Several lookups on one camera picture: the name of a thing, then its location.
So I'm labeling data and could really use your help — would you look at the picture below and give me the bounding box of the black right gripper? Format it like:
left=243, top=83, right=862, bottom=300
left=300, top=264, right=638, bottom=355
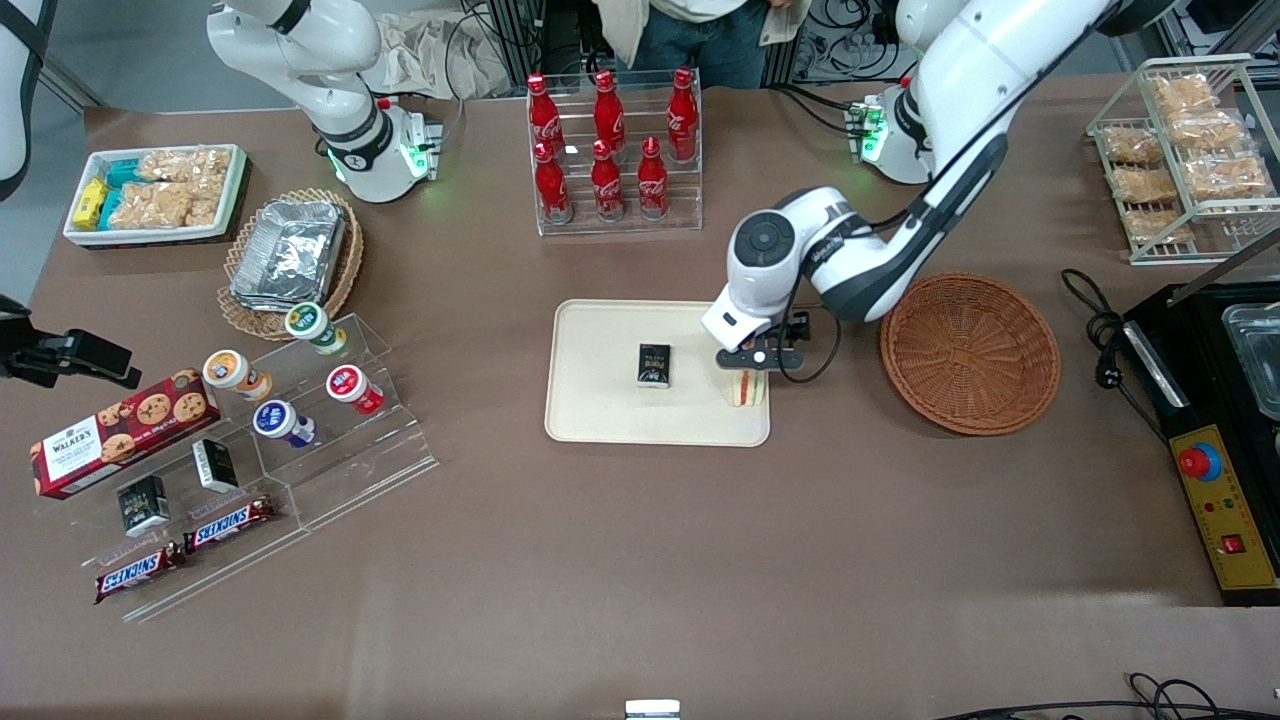
left=0, top=295, right=142, bottom=392

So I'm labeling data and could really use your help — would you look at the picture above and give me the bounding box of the round brown wicker basket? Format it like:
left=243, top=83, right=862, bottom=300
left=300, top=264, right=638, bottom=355
left=880, top=272, right=1062, bottom=437

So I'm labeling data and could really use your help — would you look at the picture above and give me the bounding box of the light tan wicker basket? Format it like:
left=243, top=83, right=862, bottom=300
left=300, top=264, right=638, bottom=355
left=217, top=187, right=365, bottom=342

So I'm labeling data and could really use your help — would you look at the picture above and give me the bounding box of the cream rectangular serving tray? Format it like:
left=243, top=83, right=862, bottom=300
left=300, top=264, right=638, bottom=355
left=544, top=299, right=771, bottom=448

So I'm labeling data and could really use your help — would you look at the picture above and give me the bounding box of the red Walkers cookie box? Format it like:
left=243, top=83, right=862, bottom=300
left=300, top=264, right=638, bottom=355
left=30, top=368, right=222, bottom=500

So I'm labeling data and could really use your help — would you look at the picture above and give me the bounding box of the clear acrylic bottle rack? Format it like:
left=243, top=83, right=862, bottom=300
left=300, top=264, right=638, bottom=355
left=527, top=68, right=704, bottom=237

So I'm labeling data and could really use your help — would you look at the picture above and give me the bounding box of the orange lid gum jar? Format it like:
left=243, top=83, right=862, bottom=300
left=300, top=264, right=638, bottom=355
left=203, top=349, right=273, bottom=402

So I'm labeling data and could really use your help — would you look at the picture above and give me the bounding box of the clear bag of crackers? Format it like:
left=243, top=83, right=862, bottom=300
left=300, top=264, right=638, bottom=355
left=1180, top=150, right=1277, bottom=202
left=1150, top=75, right=1217, bottom=117
left=1100, top=125, right=1167, bottom=167
left=1125, top=208, right=1197, bottom=247
left=1165, top=110, right=1247, bottom=152
left=110, top=182, right=221, bottom=230
left=138, top=148, right=232, bottom=185
left=1110, top=165, right=1182, bottom=207

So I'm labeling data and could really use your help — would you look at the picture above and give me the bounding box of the red cola bottle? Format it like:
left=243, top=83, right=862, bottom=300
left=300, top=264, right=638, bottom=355
left=527, top=73, right=566, bottom=161
left=590, top=139, right=626, bottom=222
left=666, top=66, right=699, bottom=163
left=533, top=142, right=573, bottom=225
left=637, top=137, right=669, bottom=221
left=593, top=69, right=628, bottom=161

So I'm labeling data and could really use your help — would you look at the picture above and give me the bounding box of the blue lid gum jar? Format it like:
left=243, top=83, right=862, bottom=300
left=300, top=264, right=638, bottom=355
left=252, top=399, right=317, bottom=448

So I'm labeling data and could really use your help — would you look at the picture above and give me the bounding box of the Snickers chocolate bar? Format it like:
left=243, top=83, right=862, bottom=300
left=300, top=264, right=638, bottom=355
left=95, top=542, right=187, bottom=605
left=183, top=494, right=276, bottom=554

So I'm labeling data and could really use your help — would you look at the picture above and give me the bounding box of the white rectangular plastic bin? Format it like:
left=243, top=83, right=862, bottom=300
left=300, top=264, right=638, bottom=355
left=62, top=144, right=249, bottom=248

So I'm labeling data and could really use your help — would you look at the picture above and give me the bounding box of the green lid gum jar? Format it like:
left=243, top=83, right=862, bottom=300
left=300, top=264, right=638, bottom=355
left=285, top=302, right=348, bottom=357

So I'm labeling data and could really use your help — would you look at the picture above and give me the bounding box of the stack of foil containers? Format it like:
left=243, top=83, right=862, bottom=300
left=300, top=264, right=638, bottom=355
left=230, top=198, right=347, bottom=313

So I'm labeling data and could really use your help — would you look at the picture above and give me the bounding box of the red lid gum jar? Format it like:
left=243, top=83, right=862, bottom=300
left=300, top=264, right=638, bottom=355
left=326, top=365, right=385, bottom=416

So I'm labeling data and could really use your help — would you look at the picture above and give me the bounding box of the person in jeans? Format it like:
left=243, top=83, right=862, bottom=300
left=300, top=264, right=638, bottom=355
left=590, top=0, right=811, bottom=91

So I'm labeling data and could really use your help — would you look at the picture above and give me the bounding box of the clear acrylic stepped stand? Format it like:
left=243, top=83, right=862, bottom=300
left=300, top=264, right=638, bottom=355
left=30, top=313, right=439, bottom=623

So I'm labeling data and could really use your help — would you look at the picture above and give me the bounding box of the black tabletop appliance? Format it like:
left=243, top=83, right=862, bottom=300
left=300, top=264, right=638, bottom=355
left=1120, top=283, right=1280, bottom=608

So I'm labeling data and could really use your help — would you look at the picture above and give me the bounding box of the red emergency stop button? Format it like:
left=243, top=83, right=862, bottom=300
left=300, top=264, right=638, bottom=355
left=1178, top=442, right=1223, bottom=483

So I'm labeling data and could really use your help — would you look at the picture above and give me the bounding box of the clear plastic container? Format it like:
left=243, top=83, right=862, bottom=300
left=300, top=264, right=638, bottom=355
left=1222, top=305, right=1280, bottom=421

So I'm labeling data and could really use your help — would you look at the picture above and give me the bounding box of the yellow control panel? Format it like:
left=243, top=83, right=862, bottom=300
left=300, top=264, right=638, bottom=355
left=1170, top=425, right=1279, bottom=591

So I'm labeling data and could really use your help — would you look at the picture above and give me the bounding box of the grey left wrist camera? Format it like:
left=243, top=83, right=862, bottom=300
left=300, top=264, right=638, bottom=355
left=717, top=340, right=807, bottom=374

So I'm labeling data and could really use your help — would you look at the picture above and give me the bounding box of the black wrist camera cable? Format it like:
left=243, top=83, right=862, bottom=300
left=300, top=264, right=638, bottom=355
left=775, top=306, right=844, bottom=387

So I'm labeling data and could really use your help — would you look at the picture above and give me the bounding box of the black background cable bundle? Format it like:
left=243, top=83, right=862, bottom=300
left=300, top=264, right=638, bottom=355
left=775, top=0, right=906, bottom=136

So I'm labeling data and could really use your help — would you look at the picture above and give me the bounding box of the black power cable with plug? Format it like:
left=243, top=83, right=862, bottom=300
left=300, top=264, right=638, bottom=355
left=1060, top=268, right=1173, bottom=443

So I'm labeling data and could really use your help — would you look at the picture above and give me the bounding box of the white wire shelf rack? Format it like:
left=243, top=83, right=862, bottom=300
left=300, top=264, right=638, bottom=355
left=1087, top=55, right=1280, bottom=266

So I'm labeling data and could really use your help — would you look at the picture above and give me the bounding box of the black cables bundle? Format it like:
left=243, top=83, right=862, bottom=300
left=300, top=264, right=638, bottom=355
left=930, top=672, right=1280, bottom=720

